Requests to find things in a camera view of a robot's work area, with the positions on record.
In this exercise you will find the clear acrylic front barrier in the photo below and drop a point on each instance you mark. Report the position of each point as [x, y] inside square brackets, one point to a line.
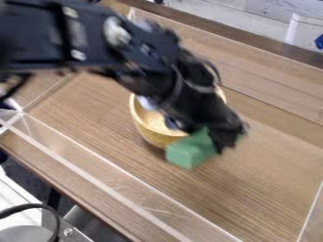
[105, 188]

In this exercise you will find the brown wooden bowl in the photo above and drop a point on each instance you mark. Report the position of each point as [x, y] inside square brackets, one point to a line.
[151, 125]

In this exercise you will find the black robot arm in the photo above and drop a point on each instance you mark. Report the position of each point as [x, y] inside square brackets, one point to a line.
[80, 36]

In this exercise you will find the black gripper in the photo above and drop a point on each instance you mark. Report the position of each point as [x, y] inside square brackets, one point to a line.
[183, 94]

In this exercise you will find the green rectangular block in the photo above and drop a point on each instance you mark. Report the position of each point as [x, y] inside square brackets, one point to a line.
[193, 150]

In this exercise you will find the grey metal bracket with screw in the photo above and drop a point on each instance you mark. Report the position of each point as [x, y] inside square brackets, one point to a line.
[70, 231]

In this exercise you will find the white container in background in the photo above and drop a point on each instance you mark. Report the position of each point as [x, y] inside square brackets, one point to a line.
[305, 32]

